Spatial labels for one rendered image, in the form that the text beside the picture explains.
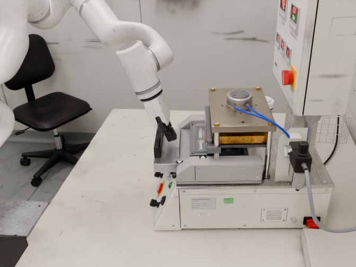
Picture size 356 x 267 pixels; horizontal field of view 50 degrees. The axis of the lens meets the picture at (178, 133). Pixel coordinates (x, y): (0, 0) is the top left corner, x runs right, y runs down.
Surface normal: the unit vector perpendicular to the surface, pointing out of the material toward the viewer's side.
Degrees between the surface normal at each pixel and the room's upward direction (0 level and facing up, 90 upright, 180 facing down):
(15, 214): 0
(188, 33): 90
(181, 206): 90
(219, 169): 90
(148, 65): 77
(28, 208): 0
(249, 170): 90
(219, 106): 0
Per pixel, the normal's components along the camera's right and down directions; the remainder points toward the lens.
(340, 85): -0.04, 0.50
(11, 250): 0.99, 0.03
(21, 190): -0.04, -0.87
